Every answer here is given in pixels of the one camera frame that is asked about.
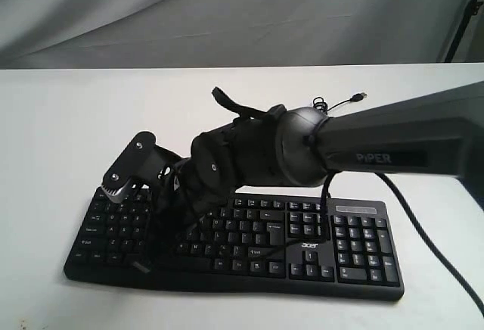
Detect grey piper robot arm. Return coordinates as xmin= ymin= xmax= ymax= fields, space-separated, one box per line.
xmin=135 ymin=82 xmax=483 ymax=272

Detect black acer keyboard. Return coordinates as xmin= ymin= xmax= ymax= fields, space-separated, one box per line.
xmin=64 ymin=190 xmax=405 ymax=301

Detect black USB cable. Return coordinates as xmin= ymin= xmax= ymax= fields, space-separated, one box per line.
xmin=312 ymin=90 xmax=368 ymax=198

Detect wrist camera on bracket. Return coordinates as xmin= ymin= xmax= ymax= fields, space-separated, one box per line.
xmin=101 ymin=131 xmax=182 ymax=204

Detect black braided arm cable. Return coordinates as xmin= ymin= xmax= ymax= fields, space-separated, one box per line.
xmin=211 ymin=86 xmax=484 ymax=316

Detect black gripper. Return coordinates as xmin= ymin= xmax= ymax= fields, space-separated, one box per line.
xmin=128 ymin=155 xmax=234 ymax=274

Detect grey backdrop cloth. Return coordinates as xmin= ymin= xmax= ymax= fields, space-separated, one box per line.
xmin=1 ymin=0 xmax=468 ymax=69

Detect black tripod stand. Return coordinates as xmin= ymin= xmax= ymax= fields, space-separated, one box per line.
xmin=443 ymin=0 xmax=483 ymax=63

